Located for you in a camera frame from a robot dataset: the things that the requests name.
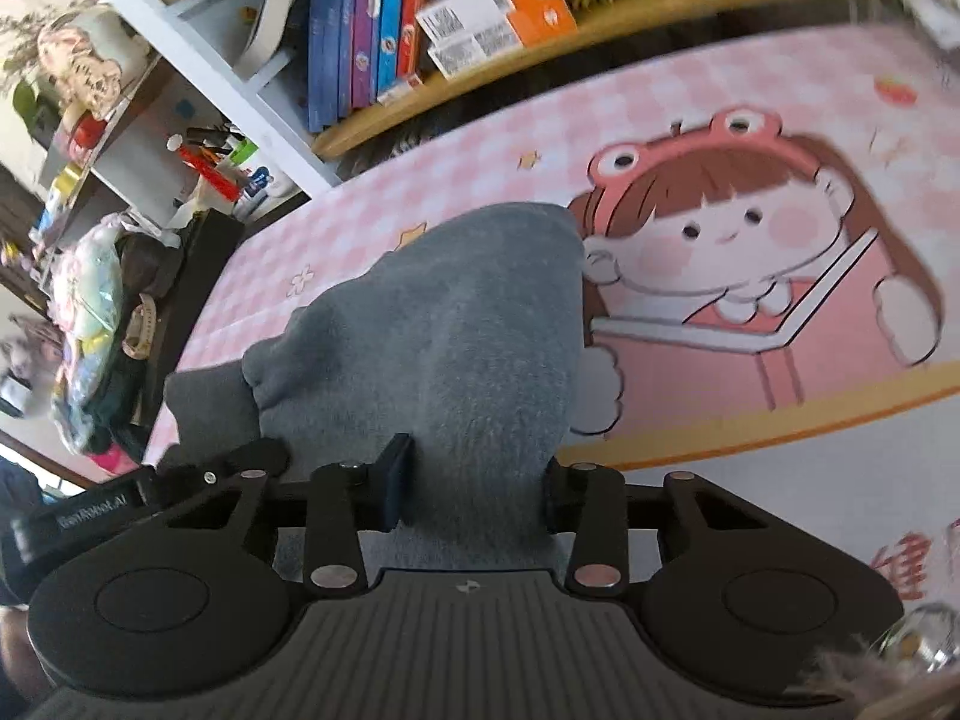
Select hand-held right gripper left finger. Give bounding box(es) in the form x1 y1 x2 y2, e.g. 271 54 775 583
163 433 415 592

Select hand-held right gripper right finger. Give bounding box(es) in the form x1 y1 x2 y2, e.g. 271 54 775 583
546 461 760 595

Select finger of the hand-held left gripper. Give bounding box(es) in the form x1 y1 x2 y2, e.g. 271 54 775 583
157 439 292 493

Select grey fleece pants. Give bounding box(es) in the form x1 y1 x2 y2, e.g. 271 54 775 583
163 201 625 593

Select dark green cloth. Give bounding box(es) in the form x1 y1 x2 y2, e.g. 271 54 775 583
82 358 152 458

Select pink wristwatch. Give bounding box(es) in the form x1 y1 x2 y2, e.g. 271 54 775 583
120 292 159 362

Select clear plastic bag of toys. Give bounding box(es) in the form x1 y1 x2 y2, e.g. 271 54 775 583
45 214 148 458

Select white tissue paper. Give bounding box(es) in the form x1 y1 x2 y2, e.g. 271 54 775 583
120 201 197 250

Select white canister with green lid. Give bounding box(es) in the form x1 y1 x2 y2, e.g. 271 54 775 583
225 136 298 203

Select red tassel ornament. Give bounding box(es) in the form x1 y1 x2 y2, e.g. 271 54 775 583
168 135 238 201

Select bunch of pens and pencils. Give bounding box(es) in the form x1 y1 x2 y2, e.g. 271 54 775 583
178 120 250 167

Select red round doll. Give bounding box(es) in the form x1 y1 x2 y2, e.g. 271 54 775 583
70 108 107 152

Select pink checked cartoon mat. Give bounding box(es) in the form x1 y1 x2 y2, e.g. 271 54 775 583
141 19 960 616

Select thick white paperback book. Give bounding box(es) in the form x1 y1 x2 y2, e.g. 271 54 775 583
238 0 305 77

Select row of colourful books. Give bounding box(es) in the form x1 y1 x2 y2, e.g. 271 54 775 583
304 0 788 133

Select wooden bookshelf with white frame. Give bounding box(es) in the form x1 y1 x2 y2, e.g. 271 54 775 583
45 0 960 200

